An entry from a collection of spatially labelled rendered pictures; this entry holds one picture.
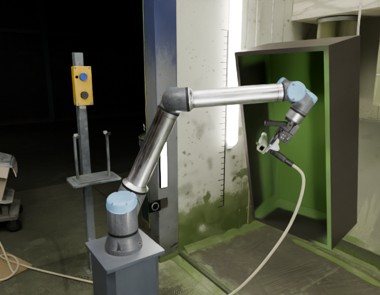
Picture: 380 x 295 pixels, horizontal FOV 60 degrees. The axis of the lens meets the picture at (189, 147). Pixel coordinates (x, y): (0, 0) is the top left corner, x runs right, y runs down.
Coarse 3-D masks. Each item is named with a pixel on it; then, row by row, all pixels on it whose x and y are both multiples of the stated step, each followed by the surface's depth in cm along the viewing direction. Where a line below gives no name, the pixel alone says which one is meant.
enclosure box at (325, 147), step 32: (256, 64) 217; (288, 64) 216; (320, 64) 199; (352, 64) 177; (320, 96) 206; (352, 96) 183; (256, 128) 228; (320, 128) 214; (352, 128) 190; (256, 160) 234; (320, 160) 222; (352, 160) 197; (256, 192) 240; (288, 192) 253; (320, 192) 231; (352, 192) 205; (288, 224) 228; (320, 224) 222; (352, 224) 213
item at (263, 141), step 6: (264, 132) 211; (264, 138) 182; (258, 144) 169; (264, 144) 166; (258, 150) 167; (264, 150) 167; (270, 150) 176; (276, 156) 175; (282, 156) 175; (288, 162) 175
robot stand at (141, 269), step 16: (96, 240) 174; (144, 240) 174; (96, 256) 158; (112, 256) 158; (128, 256) 158; (144, 256) 158; (96, 272) 165; (112, 272) 151; (128, 272) 155; (144, 272) 161; (96, 288) 169; (112, 288) 153; (128, 288) 157; (144, 288) 162
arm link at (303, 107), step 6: (306, 90) 164; (306, 96) 164; (312, 96) 163; (300, 102) 164; (306, 102) 164; (312, 102) 164; (294, 108) 167; (300, 108) 165; (306, 108) 165; (300, 114) 166; (306, 114) 168
